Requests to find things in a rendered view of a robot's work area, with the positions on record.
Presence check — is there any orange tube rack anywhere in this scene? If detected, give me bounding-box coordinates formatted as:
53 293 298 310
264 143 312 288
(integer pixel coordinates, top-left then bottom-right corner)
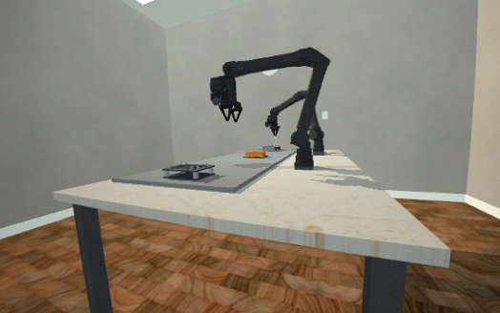
245 152 266 157

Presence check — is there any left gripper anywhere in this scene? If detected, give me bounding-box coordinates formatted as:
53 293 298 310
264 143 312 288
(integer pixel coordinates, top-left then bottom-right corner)
219 90 242 122

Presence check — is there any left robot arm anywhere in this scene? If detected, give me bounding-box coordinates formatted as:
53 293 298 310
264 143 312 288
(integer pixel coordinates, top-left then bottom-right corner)
210 47 330 167

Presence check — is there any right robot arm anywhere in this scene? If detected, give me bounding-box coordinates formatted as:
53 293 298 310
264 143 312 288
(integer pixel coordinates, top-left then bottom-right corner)
265 91 324 152

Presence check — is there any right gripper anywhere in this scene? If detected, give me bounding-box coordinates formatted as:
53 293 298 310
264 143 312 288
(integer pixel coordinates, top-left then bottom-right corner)
270 121 280 136

